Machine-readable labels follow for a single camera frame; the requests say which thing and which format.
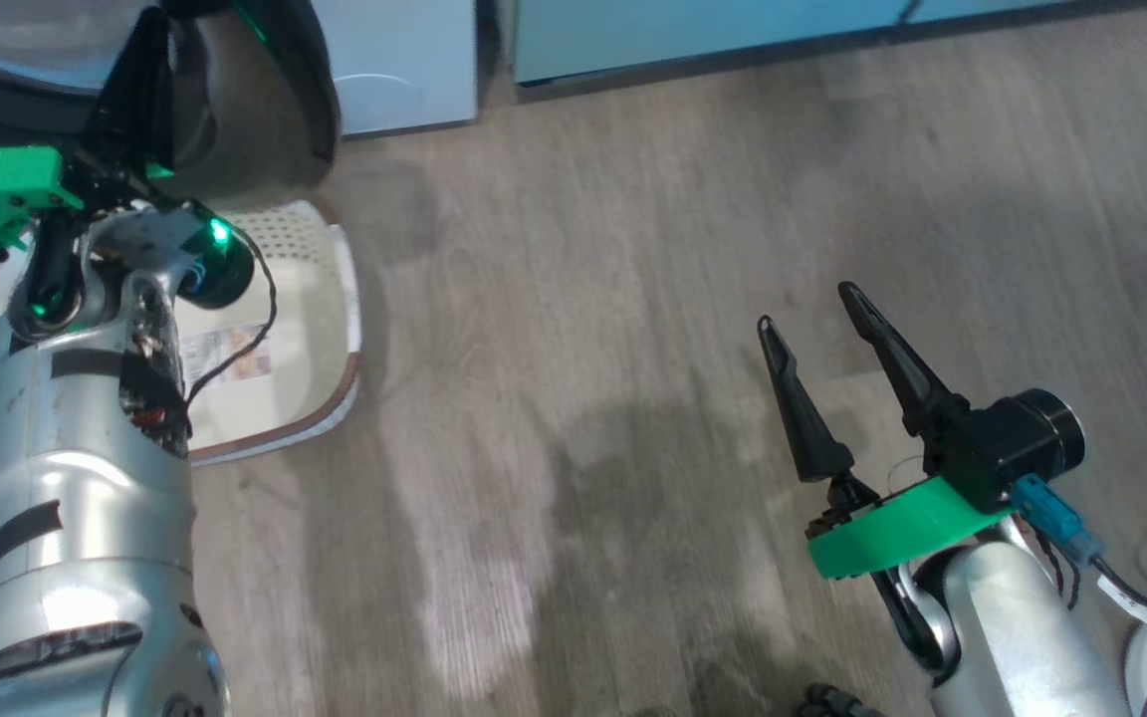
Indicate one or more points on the large teal cabinet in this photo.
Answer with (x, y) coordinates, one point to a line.
(693, 30)

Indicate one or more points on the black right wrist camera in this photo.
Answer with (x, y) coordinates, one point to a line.
(1012, 448)

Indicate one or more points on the dark round washer door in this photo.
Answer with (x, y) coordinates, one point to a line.
(245, 119)

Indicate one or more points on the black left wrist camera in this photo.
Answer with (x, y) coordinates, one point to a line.
(220, 264)

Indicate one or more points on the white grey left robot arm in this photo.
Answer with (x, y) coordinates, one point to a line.
(76, 558)

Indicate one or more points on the white plastic laundry basket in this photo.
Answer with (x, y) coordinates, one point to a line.
(315, 329)

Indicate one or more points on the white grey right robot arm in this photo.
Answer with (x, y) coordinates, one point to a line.
(1012, 637)

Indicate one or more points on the printed basket label sticker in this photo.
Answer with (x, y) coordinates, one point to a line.
(230, 354)

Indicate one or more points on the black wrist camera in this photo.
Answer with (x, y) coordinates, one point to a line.
(1012, 448)
(220, 264)

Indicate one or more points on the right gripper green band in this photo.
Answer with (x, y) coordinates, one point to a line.
(902, 528)

